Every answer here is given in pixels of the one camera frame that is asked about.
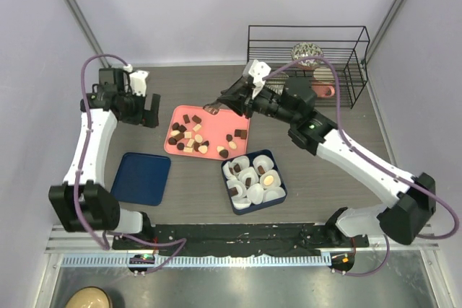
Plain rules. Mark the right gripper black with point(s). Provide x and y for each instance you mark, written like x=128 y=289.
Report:
x=239 y=97

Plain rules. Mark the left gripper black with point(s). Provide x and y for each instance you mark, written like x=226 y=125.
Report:
x=149 y=118

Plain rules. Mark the pink plastic tray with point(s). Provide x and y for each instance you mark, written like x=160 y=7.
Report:
x=216 y=132

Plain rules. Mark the white chocolate piece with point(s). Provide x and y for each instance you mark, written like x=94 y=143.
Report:
x=232 y=145
x=203 y=149
x=268 y=180
x=196 y=127

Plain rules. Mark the dark blue box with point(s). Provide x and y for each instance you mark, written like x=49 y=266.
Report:
x=262 y=205

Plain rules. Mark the metal tongs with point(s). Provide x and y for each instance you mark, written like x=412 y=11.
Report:
x=213 y=108

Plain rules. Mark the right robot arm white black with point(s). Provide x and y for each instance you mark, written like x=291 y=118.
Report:
x=403 y=211

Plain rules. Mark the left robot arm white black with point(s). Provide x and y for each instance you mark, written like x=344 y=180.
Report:
x=82 y=201

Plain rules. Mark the dark round chocolate piece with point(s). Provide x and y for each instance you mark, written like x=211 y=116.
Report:
x=224 y=153

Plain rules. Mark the dark blue box lid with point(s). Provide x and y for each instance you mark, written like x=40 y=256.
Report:
x=141 y=179

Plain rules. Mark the white paper cupcake liner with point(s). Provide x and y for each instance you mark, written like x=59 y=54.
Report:
x=236 y=189
x=227 y=171
x=248 y=172
x=277 y=180
x=243 y=161
x=255 y=193
x=273 y=194
x=241 y=203
x=264 y=161

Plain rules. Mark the patterned ceramic bowl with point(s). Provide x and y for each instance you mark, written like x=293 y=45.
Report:
x=305 y=49

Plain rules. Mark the pink mug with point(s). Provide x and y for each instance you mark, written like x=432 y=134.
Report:
x=323 y=82

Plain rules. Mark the beige bowl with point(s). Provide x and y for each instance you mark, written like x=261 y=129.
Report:
x=89 y=297

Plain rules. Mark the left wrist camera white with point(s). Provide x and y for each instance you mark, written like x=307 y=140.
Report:
x=136 y=81

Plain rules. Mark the black wire rack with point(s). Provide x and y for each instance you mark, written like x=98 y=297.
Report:
x=344 y=46

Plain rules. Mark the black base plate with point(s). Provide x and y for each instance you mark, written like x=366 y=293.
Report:
x=244 y=240

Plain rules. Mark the white cable chain strip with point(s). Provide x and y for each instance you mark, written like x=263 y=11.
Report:
x=133 y=260

